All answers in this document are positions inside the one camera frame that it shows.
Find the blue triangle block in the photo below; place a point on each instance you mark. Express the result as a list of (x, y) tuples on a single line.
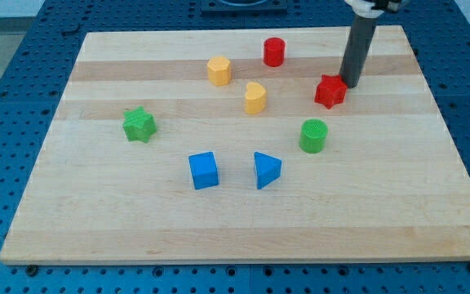
[(267, 169)]

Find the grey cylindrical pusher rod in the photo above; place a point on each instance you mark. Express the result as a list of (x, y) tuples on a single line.
[(357, 47)]

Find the wooden board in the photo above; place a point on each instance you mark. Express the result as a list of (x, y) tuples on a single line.
[(389, 185)]

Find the red cylinder block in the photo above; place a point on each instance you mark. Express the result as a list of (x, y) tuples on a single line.
[(274, 52)]

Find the yellow hexagon block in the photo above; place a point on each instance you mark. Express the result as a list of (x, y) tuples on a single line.
[(219, 71)]

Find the green star block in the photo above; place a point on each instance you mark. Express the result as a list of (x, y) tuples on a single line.
[(139, 125)]

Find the blue cube block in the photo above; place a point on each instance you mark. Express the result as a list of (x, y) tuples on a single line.
[(204, 170)]

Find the red star block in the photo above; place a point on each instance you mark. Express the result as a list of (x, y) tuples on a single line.
[(331, 91)]

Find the yellow heart block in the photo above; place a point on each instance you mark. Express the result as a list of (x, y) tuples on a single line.
[(255, 98)]

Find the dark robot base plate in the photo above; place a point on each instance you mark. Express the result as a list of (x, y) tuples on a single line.
[(213, 7)]

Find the white rod mount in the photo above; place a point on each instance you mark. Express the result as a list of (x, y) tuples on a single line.
[(375, 8)]

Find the green cylinder block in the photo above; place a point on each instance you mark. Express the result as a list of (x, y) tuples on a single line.
[(313, 136)]

